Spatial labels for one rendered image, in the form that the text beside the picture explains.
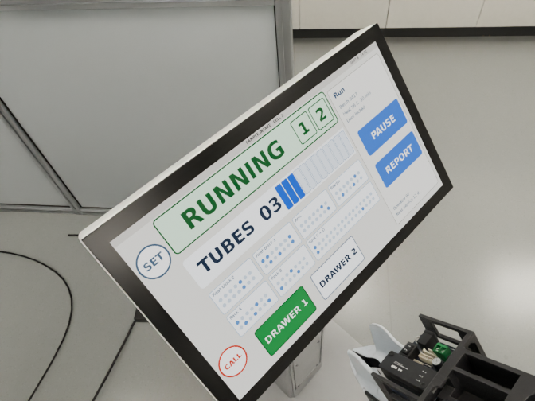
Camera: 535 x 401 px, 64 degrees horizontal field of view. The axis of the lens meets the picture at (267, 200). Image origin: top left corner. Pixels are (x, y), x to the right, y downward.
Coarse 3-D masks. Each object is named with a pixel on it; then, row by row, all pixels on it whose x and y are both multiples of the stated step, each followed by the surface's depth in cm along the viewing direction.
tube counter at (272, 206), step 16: (336, 144) 62; (304, 160) 59; (320, 160) 60; (336, 160) 62; (288, 176) 58; (304, 176) 59; (320, 176) 60; (272, 192) 57; (288, 192) 58; (304, 192) 59; (256, 208) 56; (272, 208) 57; (288, 208) 58; (272, 224) 57
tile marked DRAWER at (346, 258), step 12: (348, 240) 63; (336, 252) 62; (348, 252) 63; (360, 252) 65; (324, 264) 61; (336, 264) 62; (348, 264) 64; (312, 276) 60; (324, 276) 61; (336, 276) 62; (348, 276) 64; (324, 288) 62; (336, 288) 63; (324, 300) 62
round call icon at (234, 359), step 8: (232, 344) 55; (240, 344) 55; (224, 352) 54; (232, 352) 55; (240, 352) 55; (216, 360) 54; (224, 360) 54; (232, 360) 55; (240, 360) 55; (248, 360) 56; (216, 368) 54; (224, 368) 54; (232, 368) 55; (240, 368) 55; (224, 376) 54; (232, 376) 55
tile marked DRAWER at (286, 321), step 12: (300, 288) 59; (288, 300) 59; (300, 300) 60; (276, 312) 58; (288, 312) 59; (300, 312) 60; (312, 312) 61; (264, 324) 57; (276, 324) 58; (288, 324) 59; (300, 324) 60; (264, 336) 57; (276, 336) 58; (288, 336) 59; (264, 348) 57; (276, 348) 58
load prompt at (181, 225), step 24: (288, 120) 58; (312, 120) 59; (336, 120) 61; (264, 144) 56; (288, 144) 58; (240, 168) 54; (264, 168) 56; (192, 192) 51; (216, 192) 53; (240, 192) 54; (168, 216) 50; (192, 216) 51; (216, 216) 53; (168, 240) 50; (192, 240) 52
